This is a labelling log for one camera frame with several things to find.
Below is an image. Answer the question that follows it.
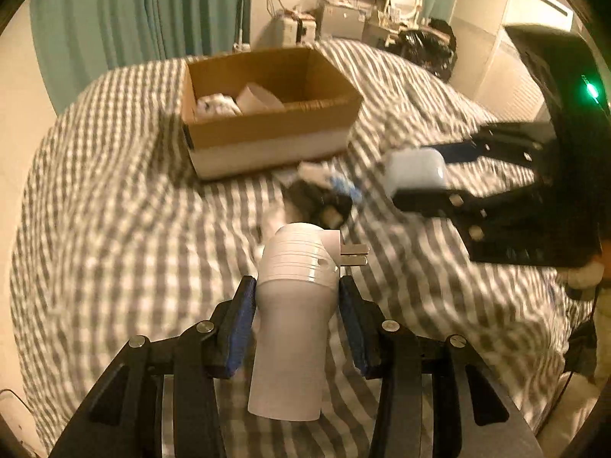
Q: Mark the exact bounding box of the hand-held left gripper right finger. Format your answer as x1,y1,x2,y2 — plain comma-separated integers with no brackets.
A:
339,276,545,458

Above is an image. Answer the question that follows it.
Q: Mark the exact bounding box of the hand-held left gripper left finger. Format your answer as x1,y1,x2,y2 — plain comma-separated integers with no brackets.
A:
48,274,259,458

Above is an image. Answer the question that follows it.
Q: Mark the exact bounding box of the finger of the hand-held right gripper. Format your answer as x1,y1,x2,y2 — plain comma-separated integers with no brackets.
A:
390,182,550,232
419,121,558,169

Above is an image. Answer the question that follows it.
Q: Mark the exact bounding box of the small white case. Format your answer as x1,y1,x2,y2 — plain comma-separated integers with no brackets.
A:
384,147,448,197

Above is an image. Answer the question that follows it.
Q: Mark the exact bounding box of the white plug-in device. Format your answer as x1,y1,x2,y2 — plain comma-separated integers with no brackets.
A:
247,222,371,421

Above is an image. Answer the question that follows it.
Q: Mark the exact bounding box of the cardboard box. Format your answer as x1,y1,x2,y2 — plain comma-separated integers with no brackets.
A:
180,47,365,181

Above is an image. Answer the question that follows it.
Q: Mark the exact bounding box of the black plastic bag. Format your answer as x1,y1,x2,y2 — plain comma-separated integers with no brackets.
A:
395,18,459,83

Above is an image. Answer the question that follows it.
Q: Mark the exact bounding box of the black gadget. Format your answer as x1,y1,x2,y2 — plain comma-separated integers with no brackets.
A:
285,179,354,228

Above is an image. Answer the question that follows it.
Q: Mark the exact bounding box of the white and blue crumpled wrapper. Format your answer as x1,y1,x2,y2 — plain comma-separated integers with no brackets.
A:
298,160,364,202

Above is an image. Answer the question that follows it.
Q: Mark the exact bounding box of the white wardrobe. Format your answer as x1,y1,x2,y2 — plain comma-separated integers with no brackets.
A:
448,0,574,122

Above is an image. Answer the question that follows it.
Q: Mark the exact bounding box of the grey checkered bed cover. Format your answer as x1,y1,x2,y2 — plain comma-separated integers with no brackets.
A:
10,38,593,458

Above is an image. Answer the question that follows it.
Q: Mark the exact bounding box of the grey metal box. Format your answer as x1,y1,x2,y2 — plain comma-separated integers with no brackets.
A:
317,0,367,42

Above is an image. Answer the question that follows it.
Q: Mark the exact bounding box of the white folded paper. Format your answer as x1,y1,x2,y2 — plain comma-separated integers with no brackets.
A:
236,84,285,114

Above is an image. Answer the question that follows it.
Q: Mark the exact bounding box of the white appliance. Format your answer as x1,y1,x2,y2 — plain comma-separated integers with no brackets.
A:
274,11,318,49

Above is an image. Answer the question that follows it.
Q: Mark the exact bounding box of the white crumpled packet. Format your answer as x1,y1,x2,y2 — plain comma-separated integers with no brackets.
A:
195,94,243,118

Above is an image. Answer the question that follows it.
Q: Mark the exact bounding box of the teal curtain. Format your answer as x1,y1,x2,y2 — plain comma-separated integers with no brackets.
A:
29,0,254,116

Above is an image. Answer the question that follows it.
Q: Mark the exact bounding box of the black cable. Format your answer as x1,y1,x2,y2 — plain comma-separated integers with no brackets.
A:
535,277,603,435

